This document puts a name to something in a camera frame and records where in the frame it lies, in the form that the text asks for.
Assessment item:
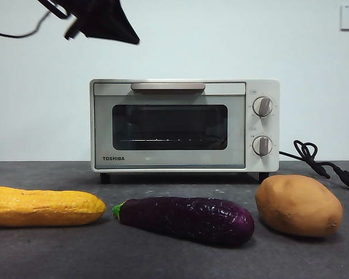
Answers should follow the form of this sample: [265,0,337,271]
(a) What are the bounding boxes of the glass oven door beige handle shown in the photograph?
[93,82,247,169]

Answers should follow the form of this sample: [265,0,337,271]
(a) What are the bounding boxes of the brown potato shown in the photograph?
[255,174,344,238]

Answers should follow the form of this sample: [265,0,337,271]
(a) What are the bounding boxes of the beige oven temperature knob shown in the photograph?
[252,96,274,117]

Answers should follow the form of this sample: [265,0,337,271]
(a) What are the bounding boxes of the white Toshiba toaster oven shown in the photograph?
[89,78,280,184]

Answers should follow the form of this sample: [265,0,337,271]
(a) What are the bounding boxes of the beige oven timer knob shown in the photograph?
[251,135,273,157]

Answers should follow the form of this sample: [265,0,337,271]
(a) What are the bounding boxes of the yellow corn cob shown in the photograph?
[0,186,107,227]

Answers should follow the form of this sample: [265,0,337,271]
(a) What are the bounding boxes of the purple eggplant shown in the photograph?
[112,196,255,248]

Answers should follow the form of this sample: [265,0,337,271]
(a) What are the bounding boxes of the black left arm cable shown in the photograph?
[0,0,69,38]

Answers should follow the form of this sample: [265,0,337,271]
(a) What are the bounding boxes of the metal wire oven rack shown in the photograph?
[120,138,222,144]

